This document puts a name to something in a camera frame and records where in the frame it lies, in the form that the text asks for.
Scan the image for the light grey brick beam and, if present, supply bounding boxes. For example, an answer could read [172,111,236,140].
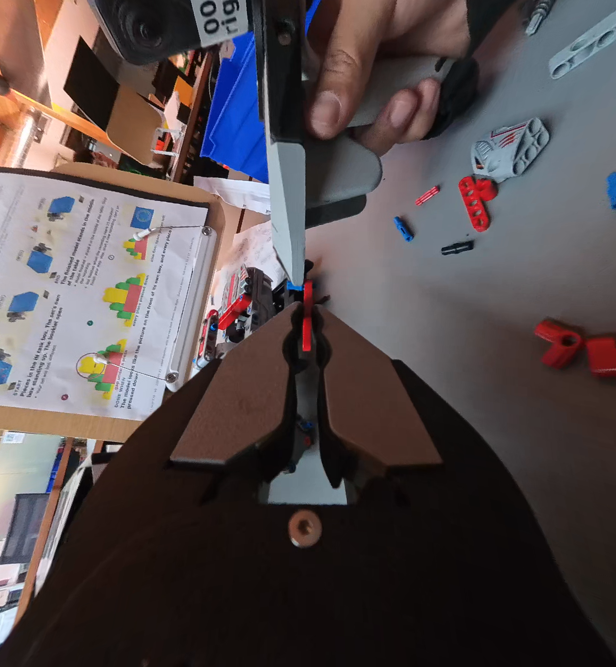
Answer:
[549,0,616,79]

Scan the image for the brown instruction board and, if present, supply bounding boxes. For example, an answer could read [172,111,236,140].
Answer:
[0,162,226,441]

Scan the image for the red brick connector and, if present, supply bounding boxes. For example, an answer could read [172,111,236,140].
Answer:
[534,319,585,369]
[585,336,616,377]

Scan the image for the grey curved Lego panel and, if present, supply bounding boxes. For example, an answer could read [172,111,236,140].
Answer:
[471,119,550,183]

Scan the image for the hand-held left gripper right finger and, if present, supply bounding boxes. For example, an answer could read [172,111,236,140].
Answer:
[313,306,443,489]

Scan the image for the white clip bar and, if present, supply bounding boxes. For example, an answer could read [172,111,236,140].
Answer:
[165,225,218,393]

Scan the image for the red T-shaped brick beam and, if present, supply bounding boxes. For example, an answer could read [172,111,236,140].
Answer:
[458,176,498,231]

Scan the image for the small grey brick axle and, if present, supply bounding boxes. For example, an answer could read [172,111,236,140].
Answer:
[524,0,555,36]

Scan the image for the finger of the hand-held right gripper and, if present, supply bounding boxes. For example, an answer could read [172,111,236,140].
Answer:
[264,140,309,287]

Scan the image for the blue plastic bin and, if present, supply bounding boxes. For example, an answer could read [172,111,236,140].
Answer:
[200,31,271,184]

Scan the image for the short red holed brick beam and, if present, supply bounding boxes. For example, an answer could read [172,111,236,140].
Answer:
[301,280,315,351]

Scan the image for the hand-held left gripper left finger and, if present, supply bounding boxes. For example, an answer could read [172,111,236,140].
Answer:
[169,303,299,483]

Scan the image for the dark computer monitor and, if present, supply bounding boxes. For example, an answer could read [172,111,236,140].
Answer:
[0,492,52,568]

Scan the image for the grey red brick vehicle model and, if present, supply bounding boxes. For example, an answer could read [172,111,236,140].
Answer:
[200,258,332,368]

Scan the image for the white instruction sheet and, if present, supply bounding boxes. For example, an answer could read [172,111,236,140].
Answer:
[0,172,210,422]

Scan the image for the person's right forearm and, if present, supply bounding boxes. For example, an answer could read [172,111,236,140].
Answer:
[464,0,527,60]

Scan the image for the printed white paper bag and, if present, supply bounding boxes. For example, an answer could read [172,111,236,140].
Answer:
[211,219,288,313]

